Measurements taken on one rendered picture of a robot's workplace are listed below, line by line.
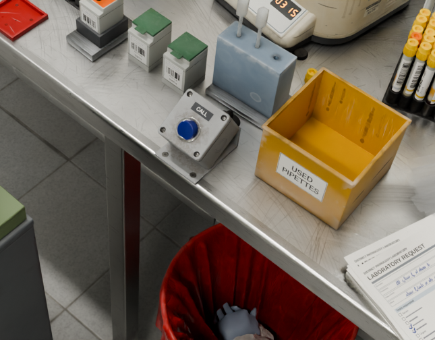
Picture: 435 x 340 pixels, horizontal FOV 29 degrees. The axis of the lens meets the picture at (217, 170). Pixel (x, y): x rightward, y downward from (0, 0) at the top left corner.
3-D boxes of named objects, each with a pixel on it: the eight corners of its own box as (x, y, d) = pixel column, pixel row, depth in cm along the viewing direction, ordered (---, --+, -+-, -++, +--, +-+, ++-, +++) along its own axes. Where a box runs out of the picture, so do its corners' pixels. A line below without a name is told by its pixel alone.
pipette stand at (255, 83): (204, 94, 117) (210, 42, 109) (235, 66, 121) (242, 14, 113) (263, 131, 114) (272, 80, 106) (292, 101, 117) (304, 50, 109)
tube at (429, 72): (420, 112, 118) (442, 59, 109) (408, 110, 118) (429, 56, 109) (421, 104, 119) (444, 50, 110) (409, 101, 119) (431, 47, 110)
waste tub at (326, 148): (251, 175, 109) (260, 125, 101) (309, 116, 116) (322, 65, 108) (337, 233, 105) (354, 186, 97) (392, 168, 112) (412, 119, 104)
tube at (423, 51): (396, 98, 118) (417, 42, 110) (406, 96, 119) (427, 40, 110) (402, 107, 117) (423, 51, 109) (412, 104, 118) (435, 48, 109)
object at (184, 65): (161, 81, 118) (162, 48, 112) (184, 64, 120) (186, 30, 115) (183, 97, 116) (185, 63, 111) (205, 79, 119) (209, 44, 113)
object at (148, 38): (127, 58, 120) (127, 23, 114) (150, 41, 122) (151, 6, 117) (148, 73, 118) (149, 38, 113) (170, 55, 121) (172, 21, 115)
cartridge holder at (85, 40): (66, 42, 121) (65, 23, 118) (112, 13, 125) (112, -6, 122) (92, 63, 119) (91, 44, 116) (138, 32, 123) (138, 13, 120)
